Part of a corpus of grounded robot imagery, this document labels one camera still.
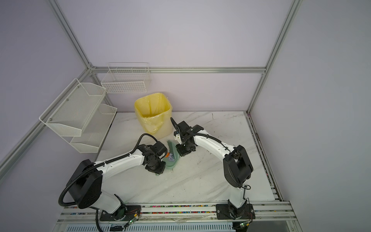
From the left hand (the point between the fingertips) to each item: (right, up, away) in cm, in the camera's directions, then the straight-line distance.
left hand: (159, 172), depth 83 cm
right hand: (+11, +11, +1) cm, 16 cm away
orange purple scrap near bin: (+5, +7, +8) cm, 12 cm away
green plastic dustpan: (+6, +3, +5) cm, 8 cm away
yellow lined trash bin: (-8, +37, +22) cm, 44 cm away
